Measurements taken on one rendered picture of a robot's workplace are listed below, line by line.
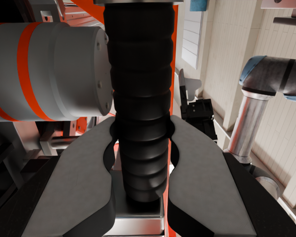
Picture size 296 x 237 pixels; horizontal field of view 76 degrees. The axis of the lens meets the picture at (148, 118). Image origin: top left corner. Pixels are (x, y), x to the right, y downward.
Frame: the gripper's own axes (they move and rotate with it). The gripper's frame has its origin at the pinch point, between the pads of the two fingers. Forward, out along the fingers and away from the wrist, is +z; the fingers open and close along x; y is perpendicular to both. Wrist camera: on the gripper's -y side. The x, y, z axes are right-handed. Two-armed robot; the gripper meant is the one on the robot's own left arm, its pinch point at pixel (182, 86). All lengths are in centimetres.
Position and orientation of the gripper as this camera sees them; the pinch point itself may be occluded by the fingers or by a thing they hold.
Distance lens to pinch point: 60.5
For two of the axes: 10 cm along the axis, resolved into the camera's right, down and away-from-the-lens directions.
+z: 0.1, -8.5, 5.2
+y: 9.7, -1.2, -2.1
